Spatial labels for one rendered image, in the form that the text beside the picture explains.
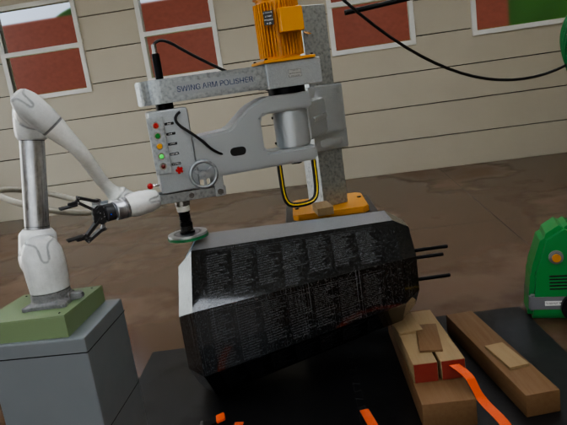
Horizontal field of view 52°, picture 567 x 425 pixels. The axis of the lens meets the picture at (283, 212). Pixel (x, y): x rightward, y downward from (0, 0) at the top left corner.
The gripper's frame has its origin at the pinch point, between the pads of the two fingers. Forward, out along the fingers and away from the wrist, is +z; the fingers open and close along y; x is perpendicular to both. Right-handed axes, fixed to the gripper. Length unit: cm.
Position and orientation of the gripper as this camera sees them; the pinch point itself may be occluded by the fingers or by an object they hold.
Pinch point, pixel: (66, 224)
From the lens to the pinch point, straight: 250.7
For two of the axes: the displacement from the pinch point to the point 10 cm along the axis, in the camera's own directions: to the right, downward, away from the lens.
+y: -1.0, -9.4, -3.2
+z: -7.9, 2.7, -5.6
